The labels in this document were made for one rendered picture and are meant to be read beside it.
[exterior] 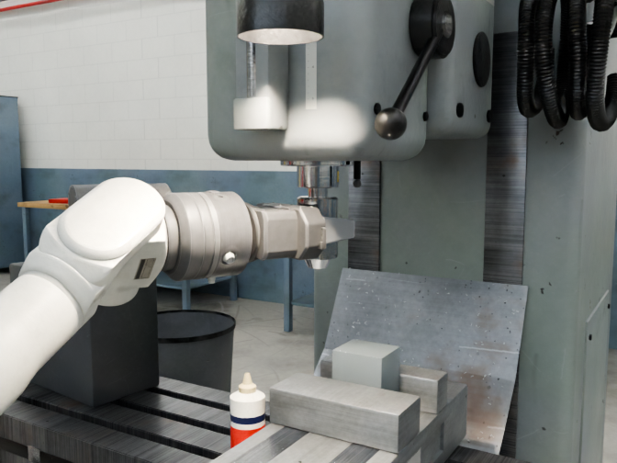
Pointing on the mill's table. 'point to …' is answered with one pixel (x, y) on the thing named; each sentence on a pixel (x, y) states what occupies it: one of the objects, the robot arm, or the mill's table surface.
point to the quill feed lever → (442, 22)
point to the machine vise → (432, 410)
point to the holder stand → (106, 352)
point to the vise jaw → (346, 411)
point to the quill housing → (324, 87)
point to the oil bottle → (246, 412)
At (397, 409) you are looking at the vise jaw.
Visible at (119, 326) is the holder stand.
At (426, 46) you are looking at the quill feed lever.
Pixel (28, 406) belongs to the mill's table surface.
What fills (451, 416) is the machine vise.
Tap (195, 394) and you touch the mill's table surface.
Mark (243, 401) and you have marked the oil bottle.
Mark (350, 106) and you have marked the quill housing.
